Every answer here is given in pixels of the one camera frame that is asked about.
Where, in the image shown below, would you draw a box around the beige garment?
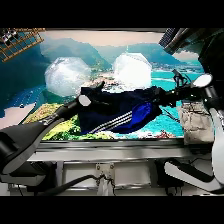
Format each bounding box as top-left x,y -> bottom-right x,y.
178,100 -> 215,145

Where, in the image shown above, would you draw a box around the dark blue striped pants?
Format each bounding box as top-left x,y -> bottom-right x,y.
77,85 -> 163,135

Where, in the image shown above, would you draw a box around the black cable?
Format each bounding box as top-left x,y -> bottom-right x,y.
39,173 -> 116,197

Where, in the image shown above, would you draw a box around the silver frame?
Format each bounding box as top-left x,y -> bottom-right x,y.
0,137 -> 224,197

